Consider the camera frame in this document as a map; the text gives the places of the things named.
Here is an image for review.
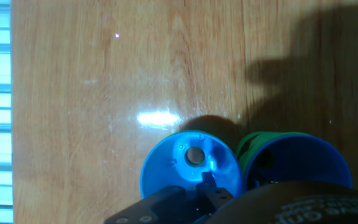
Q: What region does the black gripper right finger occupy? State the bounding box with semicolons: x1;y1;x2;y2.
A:
249;177;276;189

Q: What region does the blue plastic cup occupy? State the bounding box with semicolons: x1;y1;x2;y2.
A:
242;133;354;191
139;129;245;200

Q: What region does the green plastic cup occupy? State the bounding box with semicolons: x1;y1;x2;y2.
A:
235;131;311;175

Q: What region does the varnished wooden board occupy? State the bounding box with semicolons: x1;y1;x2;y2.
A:
11;0;358;224

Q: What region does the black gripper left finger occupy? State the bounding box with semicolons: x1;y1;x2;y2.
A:
103;170;234;224

